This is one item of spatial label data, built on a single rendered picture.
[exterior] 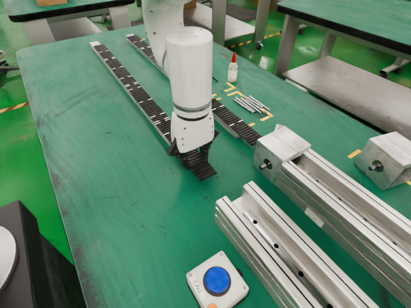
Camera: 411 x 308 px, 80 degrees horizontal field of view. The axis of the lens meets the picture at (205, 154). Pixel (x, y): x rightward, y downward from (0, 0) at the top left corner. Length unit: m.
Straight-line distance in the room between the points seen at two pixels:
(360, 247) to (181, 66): 0.48
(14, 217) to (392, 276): 0.72
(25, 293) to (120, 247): 0.17
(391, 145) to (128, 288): 0.68
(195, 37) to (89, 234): 0.46
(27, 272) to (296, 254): 0.47
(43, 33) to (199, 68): 2.04
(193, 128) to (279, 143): 0.22
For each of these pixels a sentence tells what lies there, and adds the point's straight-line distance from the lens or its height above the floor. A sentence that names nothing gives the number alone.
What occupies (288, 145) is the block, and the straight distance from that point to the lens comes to 0.63.
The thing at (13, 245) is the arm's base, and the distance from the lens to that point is 0.57.
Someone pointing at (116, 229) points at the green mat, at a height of 0.78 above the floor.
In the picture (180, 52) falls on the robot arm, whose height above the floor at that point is 1.12.
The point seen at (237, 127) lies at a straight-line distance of 0.76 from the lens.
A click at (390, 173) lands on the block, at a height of 0.84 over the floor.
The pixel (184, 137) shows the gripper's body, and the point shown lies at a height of 0.93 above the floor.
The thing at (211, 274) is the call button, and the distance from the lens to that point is 0.46.
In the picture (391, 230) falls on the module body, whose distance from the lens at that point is 0.62.
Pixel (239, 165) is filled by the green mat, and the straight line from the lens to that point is 0.69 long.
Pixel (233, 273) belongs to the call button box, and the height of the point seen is 0.84.
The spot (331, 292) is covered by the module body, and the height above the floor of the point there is 0.83.
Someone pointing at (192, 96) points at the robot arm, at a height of 1.03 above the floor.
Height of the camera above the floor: 1.29
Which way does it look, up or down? 45 degrees down
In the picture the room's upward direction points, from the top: straight up
